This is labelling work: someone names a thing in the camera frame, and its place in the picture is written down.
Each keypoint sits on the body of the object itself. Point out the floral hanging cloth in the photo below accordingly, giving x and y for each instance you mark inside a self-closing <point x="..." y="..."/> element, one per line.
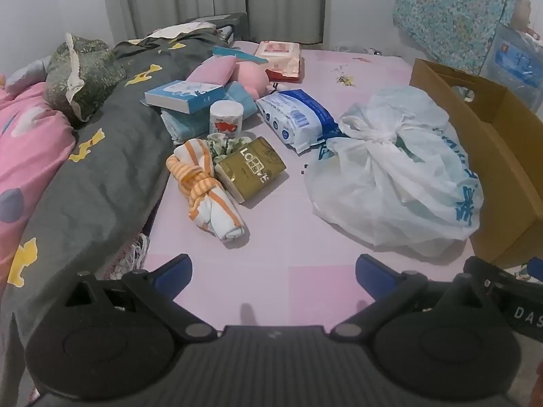
<point x="449" y="4"/>

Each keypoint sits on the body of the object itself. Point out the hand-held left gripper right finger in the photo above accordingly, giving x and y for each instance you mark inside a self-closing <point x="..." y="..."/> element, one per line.
<point x="373" y="275"/>

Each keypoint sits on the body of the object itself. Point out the blue wet wipes pack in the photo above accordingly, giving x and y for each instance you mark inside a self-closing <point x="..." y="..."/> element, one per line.
<point x="297" y="114"/>

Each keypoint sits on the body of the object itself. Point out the blue plastic bag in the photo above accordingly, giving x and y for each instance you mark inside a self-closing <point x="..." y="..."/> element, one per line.
<point x="517" y="63"/>

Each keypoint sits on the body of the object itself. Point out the white and blue swab bag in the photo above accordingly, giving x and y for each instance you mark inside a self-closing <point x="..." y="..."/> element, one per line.
<point x="182" y="127"/>

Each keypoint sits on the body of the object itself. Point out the fringed woven mat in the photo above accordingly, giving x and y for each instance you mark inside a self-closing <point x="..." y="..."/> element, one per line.
<point x="127" y="256"/>

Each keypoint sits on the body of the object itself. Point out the light blue towel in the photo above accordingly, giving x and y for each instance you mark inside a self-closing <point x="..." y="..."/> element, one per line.
<point x="239" y="95"/>

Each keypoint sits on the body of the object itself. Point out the teal and white pack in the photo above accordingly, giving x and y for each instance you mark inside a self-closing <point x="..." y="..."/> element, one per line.
<point x="231" y="52"/>

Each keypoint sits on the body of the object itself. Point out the orange striped towel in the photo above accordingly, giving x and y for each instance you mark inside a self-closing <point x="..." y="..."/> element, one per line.
<point x="203" y="186"/>

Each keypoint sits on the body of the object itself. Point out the white plastic bag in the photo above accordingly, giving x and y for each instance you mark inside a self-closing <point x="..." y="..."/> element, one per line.
<point x="382" y="186"/>

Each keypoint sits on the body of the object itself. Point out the grey blanket with yellow prints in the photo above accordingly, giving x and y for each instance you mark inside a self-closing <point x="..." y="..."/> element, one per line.
<point x="106" y="169"/>

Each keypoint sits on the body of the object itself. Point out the cardboard box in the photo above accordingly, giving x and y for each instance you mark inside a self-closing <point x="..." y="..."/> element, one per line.
<point x="500" y="144"/>

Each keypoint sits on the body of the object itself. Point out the blue and white box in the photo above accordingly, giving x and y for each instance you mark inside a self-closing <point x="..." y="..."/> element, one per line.
<point x="182" y="93"/>

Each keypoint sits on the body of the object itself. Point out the pink and red wipes pack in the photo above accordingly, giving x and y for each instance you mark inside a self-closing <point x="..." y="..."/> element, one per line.
<point x="280" y="57"/>

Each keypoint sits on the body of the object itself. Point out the pink patterned quilt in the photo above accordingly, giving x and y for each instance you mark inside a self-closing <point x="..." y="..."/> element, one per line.
<point x="29" y="148"/>

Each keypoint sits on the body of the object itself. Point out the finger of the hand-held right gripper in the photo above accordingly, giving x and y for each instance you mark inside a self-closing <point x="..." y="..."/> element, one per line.
<point x="483" y="268"/>

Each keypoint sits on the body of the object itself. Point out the cream cloth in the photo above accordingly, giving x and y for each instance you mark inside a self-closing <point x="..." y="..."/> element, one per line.
<point x="178" y="32"/>

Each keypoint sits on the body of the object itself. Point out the pale blue pillow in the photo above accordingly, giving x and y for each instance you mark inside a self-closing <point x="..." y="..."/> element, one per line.
<point x="25" y="74"/>

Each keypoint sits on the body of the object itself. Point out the grey storage bin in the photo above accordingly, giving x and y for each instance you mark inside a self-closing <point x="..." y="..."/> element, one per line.
<point x="225" y="23"/>

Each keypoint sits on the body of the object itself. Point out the pink sponge pad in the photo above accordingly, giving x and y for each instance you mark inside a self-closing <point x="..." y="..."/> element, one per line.
<point x="212" y="72"/>

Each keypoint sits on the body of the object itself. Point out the green floral pillow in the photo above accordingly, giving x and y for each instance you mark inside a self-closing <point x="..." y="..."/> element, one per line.
<point x="85" y="76"/>

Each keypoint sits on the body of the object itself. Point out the pink plush toy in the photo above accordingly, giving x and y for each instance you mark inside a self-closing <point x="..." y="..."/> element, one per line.
<point x="250" y="78"/>

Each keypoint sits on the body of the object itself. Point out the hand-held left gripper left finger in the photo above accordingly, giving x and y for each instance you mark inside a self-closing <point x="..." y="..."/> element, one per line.
<point x="174" y="271"/>

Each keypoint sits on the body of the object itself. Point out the olive green tissue pack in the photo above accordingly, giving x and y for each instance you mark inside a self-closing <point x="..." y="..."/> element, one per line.
<point x="250" y="167"/>

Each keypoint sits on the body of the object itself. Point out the pink bed sheet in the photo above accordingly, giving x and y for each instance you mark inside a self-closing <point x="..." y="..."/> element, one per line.
<point x="275" y="229"/>

